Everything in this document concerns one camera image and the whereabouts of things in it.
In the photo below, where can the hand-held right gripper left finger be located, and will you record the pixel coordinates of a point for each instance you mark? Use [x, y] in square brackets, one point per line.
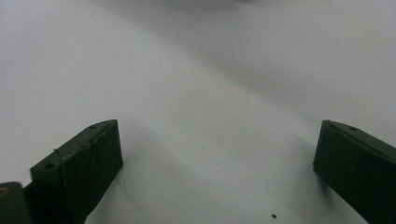
[84, 174]

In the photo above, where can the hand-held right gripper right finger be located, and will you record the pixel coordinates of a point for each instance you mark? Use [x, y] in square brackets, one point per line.
[355, 168]

